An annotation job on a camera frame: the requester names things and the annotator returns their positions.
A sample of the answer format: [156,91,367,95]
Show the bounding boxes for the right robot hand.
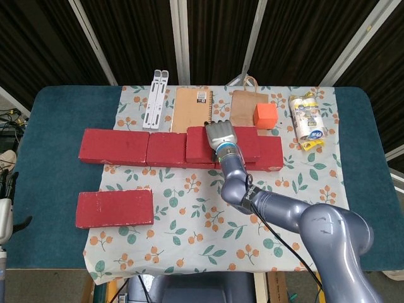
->
[205,120,239,150]

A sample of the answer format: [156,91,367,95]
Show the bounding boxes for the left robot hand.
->
[0,170,33,246]

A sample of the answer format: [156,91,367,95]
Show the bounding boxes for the red foam brick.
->
[78,128,150,167]
[146,132,215,170]
[185,125,261,164]

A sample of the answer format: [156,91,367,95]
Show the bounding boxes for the red brick with white scuffs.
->
[75,189,155,229]

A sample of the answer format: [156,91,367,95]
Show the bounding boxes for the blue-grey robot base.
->
[128,273,256,303]

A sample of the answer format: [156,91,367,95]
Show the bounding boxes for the brown paper bag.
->
[229,75,271,129]

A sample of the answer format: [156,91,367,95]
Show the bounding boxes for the brown spiral notebook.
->
[170,87,213,133]

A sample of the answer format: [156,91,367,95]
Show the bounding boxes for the orange cube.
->
[253,103,279,130]

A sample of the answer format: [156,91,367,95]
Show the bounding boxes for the red brick with chipped corner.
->
[214,136,284,173]

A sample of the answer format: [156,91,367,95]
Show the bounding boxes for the white sneaker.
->
[0,150,16,173]

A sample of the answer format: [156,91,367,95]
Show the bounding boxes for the white folding laptop stand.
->
[142,69,169,131]

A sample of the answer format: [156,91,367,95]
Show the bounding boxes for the packaged white bag rolls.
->
[288,91,326,152]

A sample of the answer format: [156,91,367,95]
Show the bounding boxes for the floral orange berry tablecloth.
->
[82,85,362,285]

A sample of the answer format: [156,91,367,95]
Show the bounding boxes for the teal felt table cover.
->
[0,85,394,271]

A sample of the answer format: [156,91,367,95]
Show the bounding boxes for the white frame post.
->
[169,0,190,86]
[227,0,279,86]
[68,0,119,86]
[318,0,392,88]

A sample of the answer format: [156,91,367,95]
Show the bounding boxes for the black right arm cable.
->
[244,175,324,293]

